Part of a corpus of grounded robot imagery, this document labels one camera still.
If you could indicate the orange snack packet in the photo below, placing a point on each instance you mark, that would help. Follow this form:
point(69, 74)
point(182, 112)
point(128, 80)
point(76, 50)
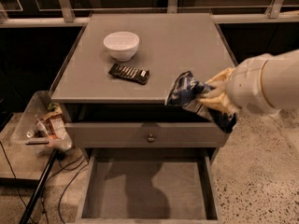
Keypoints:
point(55, 123)

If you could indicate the white ceramic bowl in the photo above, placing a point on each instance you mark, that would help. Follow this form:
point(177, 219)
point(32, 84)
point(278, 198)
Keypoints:
point(122, 46)

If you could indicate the blue chip bag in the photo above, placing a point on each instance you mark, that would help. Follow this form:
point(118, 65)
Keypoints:
point(185, 92)

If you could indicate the grey top drawer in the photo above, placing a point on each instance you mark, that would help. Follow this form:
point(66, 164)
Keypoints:
point(134, 134)

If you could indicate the black snack bar wrapper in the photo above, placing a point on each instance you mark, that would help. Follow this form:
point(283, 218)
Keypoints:
point(135, 75)

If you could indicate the metal window railing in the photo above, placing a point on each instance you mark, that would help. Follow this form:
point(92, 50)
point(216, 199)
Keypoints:
point(48, 13)

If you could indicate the open grey middle drawer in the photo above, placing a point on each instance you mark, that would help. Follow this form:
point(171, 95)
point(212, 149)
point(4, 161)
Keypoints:
point(149, 186)

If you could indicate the round metal drawer knob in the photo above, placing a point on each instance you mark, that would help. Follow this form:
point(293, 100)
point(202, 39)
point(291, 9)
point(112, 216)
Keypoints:
point(151, 138)

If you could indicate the clear plastic bin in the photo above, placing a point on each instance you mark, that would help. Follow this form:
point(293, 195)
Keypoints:
point(31, 131)

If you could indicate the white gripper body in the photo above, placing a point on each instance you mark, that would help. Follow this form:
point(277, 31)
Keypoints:
point(246, 85)

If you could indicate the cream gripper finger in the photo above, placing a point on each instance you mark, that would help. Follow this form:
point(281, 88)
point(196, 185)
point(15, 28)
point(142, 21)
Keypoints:
point(221, 103)
point(220, 80)

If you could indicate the grey drawer cabinet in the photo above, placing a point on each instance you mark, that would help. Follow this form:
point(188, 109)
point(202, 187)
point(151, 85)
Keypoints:
point(169, 45)

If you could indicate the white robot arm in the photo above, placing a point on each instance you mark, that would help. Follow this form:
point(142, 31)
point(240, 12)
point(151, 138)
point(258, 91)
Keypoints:
point(263, 85)

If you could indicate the black tripod leg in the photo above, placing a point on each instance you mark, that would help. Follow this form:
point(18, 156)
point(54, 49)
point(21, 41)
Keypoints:
point(40, 185)

